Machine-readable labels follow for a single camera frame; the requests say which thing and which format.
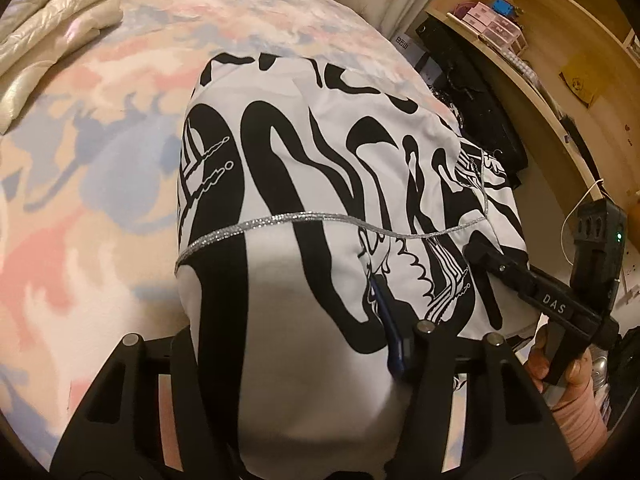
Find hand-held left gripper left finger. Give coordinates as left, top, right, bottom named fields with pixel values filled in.
left=50, top=330, right=241, bottom=480

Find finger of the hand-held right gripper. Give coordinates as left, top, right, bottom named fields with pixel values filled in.
left=463, top=231, right=544, bottom=292

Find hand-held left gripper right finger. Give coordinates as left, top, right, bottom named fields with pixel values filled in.
left=371, top=282, right=568, bottom=480

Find black and white printed jacket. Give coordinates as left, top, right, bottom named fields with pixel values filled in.
left=174, top=52, right=532, bottom=480

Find person's right forearm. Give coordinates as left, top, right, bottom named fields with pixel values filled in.
left=549, top=389, right=617, bottom=467

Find person's right hand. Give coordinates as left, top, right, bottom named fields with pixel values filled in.
left=527, top=322, right=597, bottom=407

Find black patterned cloth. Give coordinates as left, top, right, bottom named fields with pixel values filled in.
left=415, top=19, right=528, bottom=192

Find brown paper tag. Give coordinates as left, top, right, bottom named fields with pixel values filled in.
left=559, top=52, right=602, bottom=107

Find pastel patterned blanket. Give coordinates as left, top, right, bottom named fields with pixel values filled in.
left=0, top=0, right=461, bottom=441

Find wooden shelf unit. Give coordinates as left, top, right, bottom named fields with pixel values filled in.
left=425, top=0, right=640, bottom=291

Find white printed box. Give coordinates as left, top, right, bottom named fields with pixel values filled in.
left=392, top=30, right=437, bottom=82

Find pink drawer boxes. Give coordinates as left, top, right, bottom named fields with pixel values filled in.
left=461, top=2, right=532, bottom=55

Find white shiny puffer jacket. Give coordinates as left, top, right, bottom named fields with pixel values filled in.
left=0, top=0, right=124, bottom=134

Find white cable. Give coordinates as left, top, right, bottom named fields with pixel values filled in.
left=559, top=179, right=607, bottom=267

